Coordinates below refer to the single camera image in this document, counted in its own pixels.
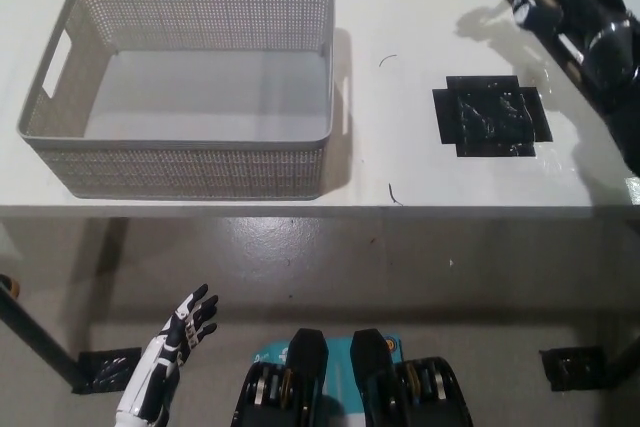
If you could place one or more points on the robot torso black teal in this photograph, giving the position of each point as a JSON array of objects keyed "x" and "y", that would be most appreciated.
[{"x": 350, "y": 392}]

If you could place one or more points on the black metal table leg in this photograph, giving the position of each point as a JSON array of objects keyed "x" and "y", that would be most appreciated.
[{"x": 37, "y": 342}]

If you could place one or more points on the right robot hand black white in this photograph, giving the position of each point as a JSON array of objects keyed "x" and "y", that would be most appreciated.
[{"x": 605, "y": 42}]

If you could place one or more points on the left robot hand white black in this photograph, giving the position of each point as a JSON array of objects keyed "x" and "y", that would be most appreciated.
[{"x": 155, "y": 367}]

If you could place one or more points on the grey perforated plastic basket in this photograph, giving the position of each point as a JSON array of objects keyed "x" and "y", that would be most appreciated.
[{"x": 200, "y": 172}]

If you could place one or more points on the orange black round object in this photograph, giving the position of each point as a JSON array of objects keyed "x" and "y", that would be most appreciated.
[{"x": 11, "y": 286}]

